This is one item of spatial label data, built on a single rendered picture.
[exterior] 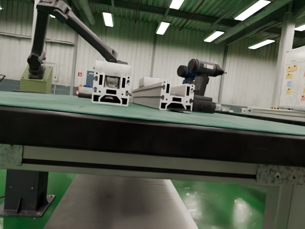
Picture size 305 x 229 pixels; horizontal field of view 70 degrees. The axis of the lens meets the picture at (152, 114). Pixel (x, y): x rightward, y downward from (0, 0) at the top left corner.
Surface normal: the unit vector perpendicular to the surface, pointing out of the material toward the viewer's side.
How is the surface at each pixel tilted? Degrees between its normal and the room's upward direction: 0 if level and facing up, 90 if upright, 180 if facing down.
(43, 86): 90
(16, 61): 90
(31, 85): 90
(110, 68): 90
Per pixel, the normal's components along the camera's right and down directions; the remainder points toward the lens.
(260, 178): 0.13, 0.07
